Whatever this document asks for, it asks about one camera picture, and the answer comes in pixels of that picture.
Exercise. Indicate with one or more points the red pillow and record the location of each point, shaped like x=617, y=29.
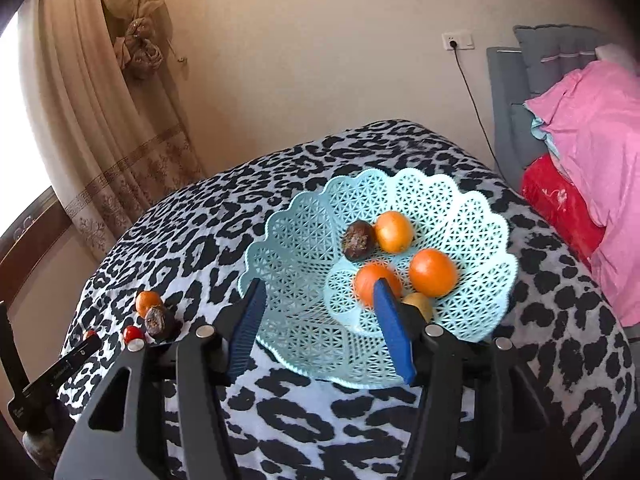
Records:
x=558, y=201

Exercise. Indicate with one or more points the brown kiwi in basket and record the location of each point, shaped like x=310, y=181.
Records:
x=422, y=303

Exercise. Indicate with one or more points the wooden window sill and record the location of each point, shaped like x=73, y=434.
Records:
x=28, y=239

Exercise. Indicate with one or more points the white wall socket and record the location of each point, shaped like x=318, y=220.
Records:
x=461, y=40

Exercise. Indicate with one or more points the leopard print table cloth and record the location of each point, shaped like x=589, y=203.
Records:
x=320, y=398

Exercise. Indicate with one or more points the pink blanket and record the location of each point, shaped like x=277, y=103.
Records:
x=592, y=118

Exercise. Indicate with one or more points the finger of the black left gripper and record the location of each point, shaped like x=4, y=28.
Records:
x=66, y=367

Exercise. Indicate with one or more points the orange tangerine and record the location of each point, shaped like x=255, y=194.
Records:
x=432, y=273
x=366, y=277
x=145, y=300

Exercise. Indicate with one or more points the beige patterned curtain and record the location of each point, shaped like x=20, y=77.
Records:
x=112, y=146

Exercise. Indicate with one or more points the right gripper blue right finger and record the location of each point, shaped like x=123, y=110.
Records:
x=398, y=342

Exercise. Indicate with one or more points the grey padded headboard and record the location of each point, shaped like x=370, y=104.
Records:
x=544, y=55

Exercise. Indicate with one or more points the curtain tieback knot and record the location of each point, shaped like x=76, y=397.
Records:
x=141, y=31

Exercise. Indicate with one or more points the dark passion fruit in basket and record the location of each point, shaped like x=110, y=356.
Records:
x=359, y=241

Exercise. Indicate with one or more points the orange tangerine in basket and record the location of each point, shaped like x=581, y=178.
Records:
x=432, y=273

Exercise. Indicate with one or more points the dark purple passion fruit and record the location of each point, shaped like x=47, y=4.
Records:
x=159, y=322

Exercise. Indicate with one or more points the orange tangerine back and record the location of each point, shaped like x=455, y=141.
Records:
x=145, y=300

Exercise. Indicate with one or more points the orange tangerine front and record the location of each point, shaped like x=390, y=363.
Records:
x=366, y=277

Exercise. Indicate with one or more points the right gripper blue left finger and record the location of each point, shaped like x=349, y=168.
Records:
x=247, y=317

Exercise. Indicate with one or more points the bright window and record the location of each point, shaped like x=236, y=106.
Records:
x=23, y=176

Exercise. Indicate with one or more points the yellow-orange citrus in basket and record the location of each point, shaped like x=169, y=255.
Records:
x=394, y=232

